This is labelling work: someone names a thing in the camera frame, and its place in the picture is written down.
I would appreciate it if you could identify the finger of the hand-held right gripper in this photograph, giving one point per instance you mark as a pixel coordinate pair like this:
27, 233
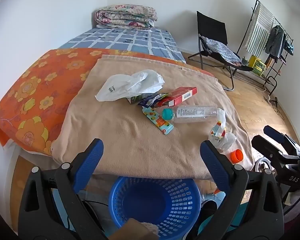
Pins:
273, 132
267, 147

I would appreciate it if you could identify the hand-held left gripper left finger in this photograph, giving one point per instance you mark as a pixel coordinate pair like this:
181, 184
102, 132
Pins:
90, 163

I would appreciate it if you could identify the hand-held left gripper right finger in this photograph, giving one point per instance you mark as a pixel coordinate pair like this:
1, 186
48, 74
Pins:
213, 161

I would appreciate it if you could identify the bottle with orange cap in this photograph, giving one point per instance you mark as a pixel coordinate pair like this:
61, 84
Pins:
222, 140

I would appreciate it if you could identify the blue plastic basket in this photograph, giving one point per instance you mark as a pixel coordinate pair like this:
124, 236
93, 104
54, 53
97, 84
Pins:
140, 188

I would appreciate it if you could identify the blue snack wrapper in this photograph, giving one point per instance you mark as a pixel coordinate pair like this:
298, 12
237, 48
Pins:
152, 101

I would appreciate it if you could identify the white plastic bag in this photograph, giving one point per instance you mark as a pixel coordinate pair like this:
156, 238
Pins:
125, 85

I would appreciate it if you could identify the black and white shoe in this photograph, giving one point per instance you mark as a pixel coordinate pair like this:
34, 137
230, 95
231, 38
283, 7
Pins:
209, 208

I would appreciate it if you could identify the clear bottle with teal cap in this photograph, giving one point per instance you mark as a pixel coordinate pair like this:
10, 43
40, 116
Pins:
195, 113

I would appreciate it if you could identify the black clothes rack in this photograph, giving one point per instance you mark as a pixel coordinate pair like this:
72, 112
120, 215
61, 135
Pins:
272, 80

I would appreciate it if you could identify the beige fleece blanket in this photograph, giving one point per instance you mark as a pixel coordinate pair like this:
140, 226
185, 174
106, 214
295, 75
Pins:
140, 142

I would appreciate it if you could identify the light blue floor mat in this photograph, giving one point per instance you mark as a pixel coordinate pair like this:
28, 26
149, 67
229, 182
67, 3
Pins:
58, 210

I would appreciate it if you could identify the teal trousers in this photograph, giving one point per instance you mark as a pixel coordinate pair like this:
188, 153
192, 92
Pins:
241, 215

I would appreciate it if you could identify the teal floral packet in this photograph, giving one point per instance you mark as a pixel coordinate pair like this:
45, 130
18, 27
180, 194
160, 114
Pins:
158, 121

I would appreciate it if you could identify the yellow plastic crate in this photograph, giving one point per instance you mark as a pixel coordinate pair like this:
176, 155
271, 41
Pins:
257, 65

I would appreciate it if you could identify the red cardboard box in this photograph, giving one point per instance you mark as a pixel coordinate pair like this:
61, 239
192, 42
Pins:
181, 95

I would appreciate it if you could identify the brown cardboard piece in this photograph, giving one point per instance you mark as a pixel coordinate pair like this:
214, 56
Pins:
132, 230

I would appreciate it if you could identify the teal garment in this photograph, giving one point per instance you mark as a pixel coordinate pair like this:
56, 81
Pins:
289, 47

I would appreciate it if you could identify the orange floral bed sheet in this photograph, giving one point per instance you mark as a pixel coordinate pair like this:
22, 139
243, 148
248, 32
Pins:
40, 92

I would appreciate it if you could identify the dark jacket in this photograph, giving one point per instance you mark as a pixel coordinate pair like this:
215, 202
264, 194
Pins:
275, 41

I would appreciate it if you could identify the striped cloth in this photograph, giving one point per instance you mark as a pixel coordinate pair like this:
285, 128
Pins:
220, 48

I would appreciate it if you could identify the green striped towel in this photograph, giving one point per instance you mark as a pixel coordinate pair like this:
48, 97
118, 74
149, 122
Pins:
260, 27

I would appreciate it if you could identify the black folding chair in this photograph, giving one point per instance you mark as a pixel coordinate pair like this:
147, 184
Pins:
212, 26

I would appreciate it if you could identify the blue checkered bed sheet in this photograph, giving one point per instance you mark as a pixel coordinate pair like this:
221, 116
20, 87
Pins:
130, 38

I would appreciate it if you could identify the folded floral quilt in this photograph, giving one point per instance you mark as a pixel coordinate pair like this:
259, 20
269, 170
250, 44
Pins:
126, 16

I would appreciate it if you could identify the white bed frame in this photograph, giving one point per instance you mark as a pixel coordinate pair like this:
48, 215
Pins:
12, 170

